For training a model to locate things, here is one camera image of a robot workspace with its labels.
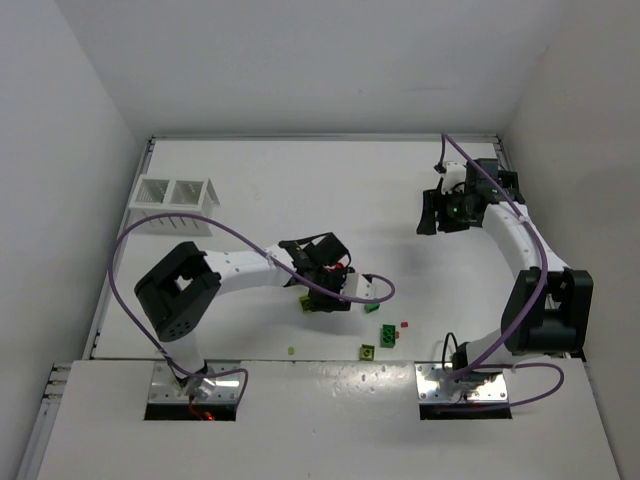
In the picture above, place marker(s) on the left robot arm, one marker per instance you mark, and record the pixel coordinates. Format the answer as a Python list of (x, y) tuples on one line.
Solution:
[(176, 293)]

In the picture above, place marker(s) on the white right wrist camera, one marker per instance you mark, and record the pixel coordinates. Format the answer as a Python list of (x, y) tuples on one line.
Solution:
[(453, 176)]

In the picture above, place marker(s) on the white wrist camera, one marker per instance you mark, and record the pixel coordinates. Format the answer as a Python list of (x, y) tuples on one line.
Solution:
[(453, 176), (358, 286)]

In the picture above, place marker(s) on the lime lego brick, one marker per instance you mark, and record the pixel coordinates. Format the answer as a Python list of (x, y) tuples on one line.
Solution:
[(306, 304), (366, 352)]

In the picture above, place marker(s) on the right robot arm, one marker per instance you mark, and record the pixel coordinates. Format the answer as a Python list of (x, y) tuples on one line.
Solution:
[(548, 309)]

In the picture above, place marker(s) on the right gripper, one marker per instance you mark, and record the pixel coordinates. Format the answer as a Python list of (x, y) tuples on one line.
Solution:
[(442, 212)]

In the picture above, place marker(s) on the lime lego brick front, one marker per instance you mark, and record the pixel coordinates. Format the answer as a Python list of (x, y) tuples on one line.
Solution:
[(366, 352)]

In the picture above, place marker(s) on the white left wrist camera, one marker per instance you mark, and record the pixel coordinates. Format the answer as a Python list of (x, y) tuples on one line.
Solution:
[(358, 286)]

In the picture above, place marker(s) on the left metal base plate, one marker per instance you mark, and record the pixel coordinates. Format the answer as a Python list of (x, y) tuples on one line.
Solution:
[(221, 387)]

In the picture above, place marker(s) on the metal base plate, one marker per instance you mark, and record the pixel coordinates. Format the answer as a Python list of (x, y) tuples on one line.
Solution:
[(221, 387), (434, 388)]

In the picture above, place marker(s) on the lime lego brick lower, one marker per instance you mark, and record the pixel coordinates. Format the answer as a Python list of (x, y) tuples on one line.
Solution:
[(306, 304)]

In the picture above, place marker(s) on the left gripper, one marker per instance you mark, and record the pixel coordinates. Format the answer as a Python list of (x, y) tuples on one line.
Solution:
[(326, 298)]

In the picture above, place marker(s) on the green lego brick with red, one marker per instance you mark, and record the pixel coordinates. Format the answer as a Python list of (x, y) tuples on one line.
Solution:
[(388, 336)]

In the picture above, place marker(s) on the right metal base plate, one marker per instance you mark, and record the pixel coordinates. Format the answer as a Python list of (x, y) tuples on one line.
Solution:
[(434, 388)]

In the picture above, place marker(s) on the white two-compartment container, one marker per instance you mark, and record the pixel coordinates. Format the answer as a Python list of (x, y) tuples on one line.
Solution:
[(159, 195)]

